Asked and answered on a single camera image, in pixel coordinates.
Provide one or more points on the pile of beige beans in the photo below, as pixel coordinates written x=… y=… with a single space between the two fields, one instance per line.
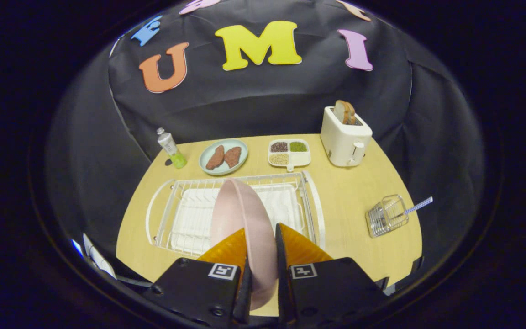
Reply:
x=279 y=159

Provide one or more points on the white divided tray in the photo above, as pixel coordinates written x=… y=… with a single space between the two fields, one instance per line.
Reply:
x=300 y=159

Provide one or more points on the brown meat patty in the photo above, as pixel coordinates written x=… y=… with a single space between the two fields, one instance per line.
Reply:
x=232 y=156
x=215 y=158

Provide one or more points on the pink plate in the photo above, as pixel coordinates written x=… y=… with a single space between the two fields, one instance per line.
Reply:
x=244 y=214

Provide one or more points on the clear bottle with green liquid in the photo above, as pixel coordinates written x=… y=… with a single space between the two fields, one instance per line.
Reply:
x=170 y=147

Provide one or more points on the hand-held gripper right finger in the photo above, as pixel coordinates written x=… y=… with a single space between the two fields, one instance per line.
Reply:
x=331 y=288

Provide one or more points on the brown toast slice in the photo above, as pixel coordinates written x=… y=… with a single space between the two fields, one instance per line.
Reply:
x=345 y=112

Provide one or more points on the pile of green beans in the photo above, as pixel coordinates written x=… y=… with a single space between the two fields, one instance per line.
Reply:
x=298 y=146

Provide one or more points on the light green plate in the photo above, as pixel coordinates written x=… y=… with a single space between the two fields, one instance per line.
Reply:
x=244 y=153

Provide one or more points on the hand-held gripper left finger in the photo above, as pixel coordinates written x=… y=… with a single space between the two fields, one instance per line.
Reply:
x=194 y=288

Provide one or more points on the black backdrop cloth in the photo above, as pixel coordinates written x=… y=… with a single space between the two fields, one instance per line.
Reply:
x=254 y=100

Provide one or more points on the pile of red beans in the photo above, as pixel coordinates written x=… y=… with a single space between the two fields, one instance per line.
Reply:
x=279 y=146

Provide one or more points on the white toaster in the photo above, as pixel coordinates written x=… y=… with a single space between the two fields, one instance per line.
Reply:
x=343 y=141

